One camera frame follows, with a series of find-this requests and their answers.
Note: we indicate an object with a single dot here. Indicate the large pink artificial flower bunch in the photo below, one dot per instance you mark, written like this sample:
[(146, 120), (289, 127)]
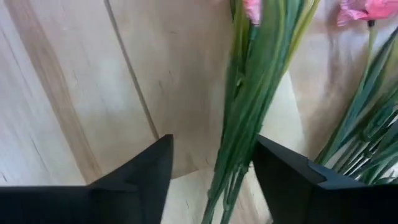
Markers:
[(248, 109)]

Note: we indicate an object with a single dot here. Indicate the small pink artificial flower bunch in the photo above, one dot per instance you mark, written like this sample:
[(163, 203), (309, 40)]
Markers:
[(363, 124)]

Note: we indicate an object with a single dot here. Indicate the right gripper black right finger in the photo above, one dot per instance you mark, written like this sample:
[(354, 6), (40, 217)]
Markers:
[(311, 199)]

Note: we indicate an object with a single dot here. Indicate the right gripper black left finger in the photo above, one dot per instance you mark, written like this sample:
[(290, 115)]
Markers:
[(109, 199)]

